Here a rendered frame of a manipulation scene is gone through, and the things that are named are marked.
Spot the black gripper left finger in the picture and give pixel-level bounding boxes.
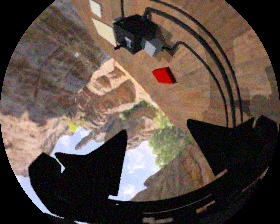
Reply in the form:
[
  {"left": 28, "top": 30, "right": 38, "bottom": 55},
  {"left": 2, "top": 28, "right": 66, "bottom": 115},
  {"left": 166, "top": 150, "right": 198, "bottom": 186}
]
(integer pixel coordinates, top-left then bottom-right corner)
[{"left": 54, "top": 129, "right": 127, "bottom": 197}]

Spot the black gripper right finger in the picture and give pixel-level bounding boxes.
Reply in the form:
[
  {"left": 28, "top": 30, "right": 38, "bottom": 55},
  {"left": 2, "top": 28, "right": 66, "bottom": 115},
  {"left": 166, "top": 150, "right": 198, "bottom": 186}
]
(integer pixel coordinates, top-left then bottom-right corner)
[{"left": 186, "top": 117, "right": 255, "bottom": 176}]

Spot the red rectangular block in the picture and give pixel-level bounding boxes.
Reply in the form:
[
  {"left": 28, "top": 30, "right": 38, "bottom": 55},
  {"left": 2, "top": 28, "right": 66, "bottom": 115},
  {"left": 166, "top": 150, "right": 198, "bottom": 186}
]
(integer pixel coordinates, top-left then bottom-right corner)
[{"left": 152, "top": 67, "right": 176, "bottom": 84}]

